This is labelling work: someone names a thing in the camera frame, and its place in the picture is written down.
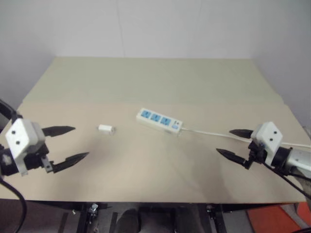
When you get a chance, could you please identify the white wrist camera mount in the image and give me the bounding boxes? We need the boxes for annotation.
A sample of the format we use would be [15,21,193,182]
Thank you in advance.
[5,118,46,177]
[250,121,284,168]

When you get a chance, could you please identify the small white plug adapter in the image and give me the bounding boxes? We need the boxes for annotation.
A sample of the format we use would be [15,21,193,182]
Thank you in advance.
[97,124,116,135]

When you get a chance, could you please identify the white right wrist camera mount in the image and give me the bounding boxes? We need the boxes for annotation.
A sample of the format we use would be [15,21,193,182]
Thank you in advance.
[250,121,284,168]

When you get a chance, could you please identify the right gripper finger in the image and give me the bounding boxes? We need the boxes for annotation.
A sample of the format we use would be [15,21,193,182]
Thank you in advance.
[229,128,254,140]
[216,148,246,167]

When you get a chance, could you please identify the white power strip blue sockets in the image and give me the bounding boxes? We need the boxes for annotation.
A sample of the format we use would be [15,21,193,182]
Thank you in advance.
[136,108,184,136]

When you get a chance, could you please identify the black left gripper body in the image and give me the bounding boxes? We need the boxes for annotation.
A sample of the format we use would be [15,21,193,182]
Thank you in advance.
[23,142,54,174]

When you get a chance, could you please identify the white power cable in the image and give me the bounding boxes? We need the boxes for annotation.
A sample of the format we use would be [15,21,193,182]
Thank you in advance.
[181,127,311,149]

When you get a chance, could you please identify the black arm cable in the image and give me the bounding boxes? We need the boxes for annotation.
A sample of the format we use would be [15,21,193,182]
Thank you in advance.
[0,98,27,233]
[261,161,311,203]

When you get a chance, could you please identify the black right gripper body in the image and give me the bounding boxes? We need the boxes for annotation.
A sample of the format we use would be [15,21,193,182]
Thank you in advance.
[243,140,267,170]

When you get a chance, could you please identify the black table frame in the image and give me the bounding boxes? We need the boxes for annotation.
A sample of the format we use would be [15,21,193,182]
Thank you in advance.
[0,198,307,233]

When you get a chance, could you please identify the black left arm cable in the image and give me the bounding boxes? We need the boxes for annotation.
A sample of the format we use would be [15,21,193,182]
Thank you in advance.
[0,98,27,233]

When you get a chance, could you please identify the orange object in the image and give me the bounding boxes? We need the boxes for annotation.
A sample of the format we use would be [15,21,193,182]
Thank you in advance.
[245,201,311,233]

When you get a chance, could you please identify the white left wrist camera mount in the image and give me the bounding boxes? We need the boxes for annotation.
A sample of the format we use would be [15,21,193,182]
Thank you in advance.
[5,118,46,177]

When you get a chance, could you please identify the dark rounded shape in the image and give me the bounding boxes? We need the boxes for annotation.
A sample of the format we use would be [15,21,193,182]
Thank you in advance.
[116,208,142,233]

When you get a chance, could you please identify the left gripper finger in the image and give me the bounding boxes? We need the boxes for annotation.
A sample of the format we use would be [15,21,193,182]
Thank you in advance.
[41,125,76,139]
[52,151,90,174]

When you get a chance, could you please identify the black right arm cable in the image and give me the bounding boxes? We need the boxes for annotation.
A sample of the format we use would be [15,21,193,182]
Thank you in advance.
[261,161,311,203]

